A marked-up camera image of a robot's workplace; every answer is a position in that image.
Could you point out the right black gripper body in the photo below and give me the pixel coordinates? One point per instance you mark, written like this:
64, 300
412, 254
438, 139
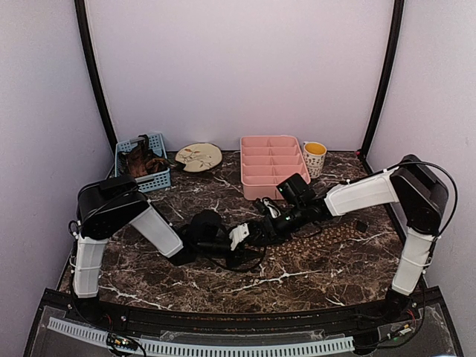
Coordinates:
282, 230

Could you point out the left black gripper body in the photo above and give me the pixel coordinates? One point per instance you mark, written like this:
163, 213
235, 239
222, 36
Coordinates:
207, 250

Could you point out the brown floral tie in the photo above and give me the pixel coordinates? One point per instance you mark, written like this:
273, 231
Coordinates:
321, 237

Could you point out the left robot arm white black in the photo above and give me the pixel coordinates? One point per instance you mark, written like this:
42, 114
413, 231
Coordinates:
105, 207

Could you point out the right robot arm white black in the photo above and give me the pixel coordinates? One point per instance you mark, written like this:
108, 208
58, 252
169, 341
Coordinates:
418, 190

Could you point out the dark brown ties in basket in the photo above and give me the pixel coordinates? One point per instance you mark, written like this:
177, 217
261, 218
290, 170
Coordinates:
142, 161

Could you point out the pink divided organizer tray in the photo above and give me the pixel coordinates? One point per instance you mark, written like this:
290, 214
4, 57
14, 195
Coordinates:
268, 160

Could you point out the white mug yellow inside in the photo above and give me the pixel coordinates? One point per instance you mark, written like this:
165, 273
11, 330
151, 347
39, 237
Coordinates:
314, 155

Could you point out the round floral plate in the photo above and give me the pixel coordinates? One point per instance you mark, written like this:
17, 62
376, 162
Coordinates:
199, 157

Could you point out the blue perforated plastic basket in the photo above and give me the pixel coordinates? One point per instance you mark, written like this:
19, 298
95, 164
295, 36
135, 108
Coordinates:
146, 183

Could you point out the small green circuit board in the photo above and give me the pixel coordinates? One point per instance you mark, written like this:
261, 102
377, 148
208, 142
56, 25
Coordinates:
120, 342

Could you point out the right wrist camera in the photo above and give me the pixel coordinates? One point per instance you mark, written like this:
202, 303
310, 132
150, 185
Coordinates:
267, 207

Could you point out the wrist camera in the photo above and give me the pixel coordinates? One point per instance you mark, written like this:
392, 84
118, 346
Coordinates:
267, 207
207, 226

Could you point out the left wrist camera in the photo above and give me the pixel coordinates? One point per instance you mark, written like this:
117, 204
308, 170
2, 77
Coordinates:
207, 226

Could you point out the black front rail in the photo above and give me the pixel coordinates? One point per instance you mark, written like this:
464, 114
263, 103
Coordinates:
136, 320

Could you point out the grey slotted cable duct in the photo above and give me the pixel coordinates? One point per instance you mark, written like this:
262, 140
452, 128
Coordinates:
189, 344

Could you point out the right black frame post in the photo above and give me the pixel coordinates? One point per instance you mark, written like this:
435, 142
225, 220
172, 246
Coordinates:
384, 80

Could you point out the black frame post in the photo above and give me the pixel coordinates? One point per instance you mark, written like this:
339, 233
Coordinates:
384, 80
94, 76

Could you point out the left black frame post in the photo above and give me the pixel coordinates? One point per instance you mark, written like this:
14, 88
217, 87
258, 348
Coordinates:
94, 76

